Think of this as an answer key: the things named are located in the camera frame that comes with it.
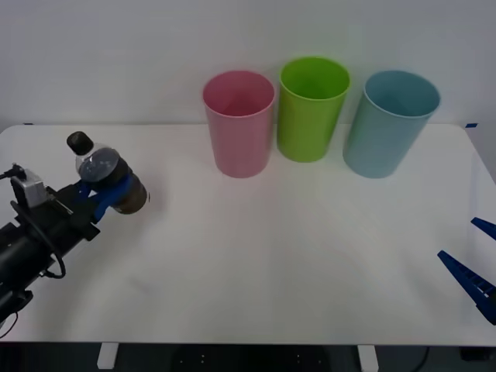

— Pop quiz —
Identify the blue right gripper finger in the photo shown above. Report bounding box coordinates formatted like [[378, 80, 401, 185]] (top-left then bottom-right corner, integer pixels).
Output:
[[470, 217, 496, 239], [437, 250, 496, 326]]

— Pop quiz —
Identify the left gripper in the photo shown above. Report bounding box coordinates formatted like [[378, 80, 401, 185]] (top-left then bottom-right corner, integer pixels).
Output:
[[36, 174, 138, 256]]

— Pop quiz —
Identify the clear bottle with black cap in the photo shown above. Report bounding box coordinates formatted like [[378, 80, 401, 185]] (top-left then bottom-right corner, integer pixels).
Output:
[[66, 131, 151, 215]]

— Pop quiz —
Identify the white table leg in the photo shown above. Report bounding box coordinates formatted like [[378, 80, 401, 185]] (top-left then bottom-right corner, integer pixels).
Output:
[[96, 343, 119, 370], [356, 344, 379, 372]]

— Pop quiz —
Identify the pale blue plastic bin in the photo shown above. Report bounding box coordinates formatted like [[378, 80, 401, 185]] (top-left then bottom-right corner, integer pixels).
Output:
[[342, 70, 442, 180]]

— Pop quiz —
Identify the pink plastic bin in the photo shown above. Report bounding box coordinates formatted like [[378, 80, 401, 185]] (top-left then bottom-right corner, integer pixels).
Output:
[[201, 70, 277, 179]]

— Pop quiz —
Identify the green plastic bin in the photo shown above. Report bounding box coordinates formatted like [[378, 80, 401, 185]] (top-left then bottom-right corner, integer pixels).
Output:
[[276, 56, 352, 164]]

